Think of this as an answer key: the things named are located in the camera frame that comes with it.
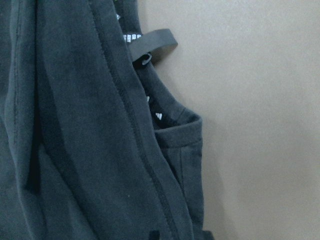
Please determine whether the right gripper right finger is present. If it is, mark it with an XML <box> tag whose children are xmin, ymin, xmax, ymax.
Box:
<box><xmin>202</xmin><ymin>230</ymin><xmax>214</xmax><ymax>240</ymax></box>

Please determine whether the black graphic t-shirt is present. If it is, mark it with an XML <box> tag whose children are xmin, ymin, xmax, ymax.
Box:
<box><xmin>0</xmin><ymin>0</ymin><xmax>205</xmax><ymax>240</ymax></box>

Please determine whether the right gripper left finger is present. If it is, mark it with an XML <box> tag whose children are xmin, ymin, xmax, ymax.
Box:
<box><xmin>148</xmin><ymin>230</ymin><xmax>161</xmax><ymax>240</ymax></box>

